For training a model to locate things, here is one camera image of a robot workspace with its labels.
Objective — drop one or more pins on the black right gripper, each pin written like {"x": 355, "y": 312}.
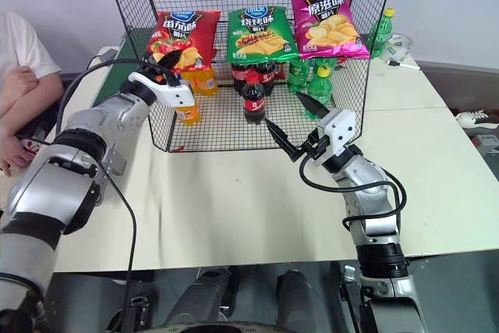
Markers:
{"x": 315, "y": 147}

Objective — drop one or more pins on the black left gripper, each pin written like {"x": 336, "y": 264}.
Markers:
{"x": 156, "y": 69}

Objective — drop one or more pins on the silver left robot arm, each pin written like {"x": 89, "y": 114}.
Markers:
{"x": 78, "y": 130}

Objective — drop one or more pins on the person's left forearm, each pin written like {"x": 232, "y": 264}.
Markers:
{"x": 39, "y": 103}

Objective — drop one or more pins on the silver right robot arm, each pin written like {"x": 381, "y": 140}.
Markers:
{"x": 370, "y": 181}

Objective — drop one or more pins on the dark green conveyor belt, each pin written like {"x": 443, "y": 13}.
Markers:
{"x": 117, "y": 71}

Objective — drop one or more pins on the person's right hand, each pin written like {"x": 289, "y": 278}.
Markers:
{"x": 17, "y": 81}

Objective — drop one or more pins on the person's left hand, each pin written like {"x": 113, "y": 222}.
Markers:
{"x": 13, "y": 153}

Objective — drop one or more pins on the red chips bag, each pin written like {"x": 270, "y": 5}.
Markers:
{"x": 187, "y": 32}

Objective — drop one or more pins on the orange soda bottle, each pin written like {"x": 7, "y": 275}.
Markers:
{"x": 188, "y": 115}
{"x": 206, "y": 81}

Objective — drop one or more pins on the green soda bottle yellow cap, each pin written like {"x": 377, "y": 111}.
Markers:
{"x": 329, "y": 61}
{"x": 319, "y": 89}
{"x": 298, "y": 73}
{"x": 380, "y": 34}

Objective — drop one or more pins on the cola bottle red label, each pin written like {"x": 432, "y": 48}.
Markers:
{"x": 238, "y": 75}
{"x": 267, "y": 75}
{"x": 253, "y": 105}

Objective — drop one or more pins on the red pack behind bottles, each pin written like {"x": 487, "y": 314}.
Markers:
{"x": 280, "y": 71}

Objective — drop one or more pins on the green chips bag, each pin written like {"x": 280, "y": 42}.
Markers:
{"x": 259, "y": 32}

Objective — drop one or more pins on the magenta chips bag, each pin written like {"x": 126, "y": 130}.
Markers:
{"x": 329, "y": 25}

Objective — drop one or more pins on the white marker pen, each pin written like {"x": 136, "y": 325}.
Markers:
{"x": 405, "y": 65}

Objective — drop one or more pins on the person in white shirt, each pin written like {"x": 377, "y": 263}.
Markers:
{"x": 19, "y": 40}

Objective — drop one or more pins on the dark rounded robot leg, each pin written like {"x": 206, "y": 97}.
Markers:
{"x": 298, "y": 294}
{"x": 212, "y": 298}

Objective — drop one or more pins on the white shoe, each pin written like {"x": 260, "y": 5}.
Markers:
{"x": 475, "y": 118}

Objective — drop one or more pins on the grey box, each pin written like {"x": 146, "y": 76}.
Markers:
{"x": 487, "y": 142}

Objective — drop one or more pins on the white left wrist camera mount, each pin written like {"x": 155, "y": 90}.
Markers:
{"x": 175, "y": 95}

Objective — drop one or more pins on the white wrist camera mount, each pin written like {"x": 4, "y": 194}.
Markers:
{"x": 339, "y": 124}
{"x": 175, "y": 95}

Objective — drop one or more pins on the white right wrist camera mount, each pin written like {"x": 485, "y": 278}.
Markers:
{"x": 339, "y": 124}

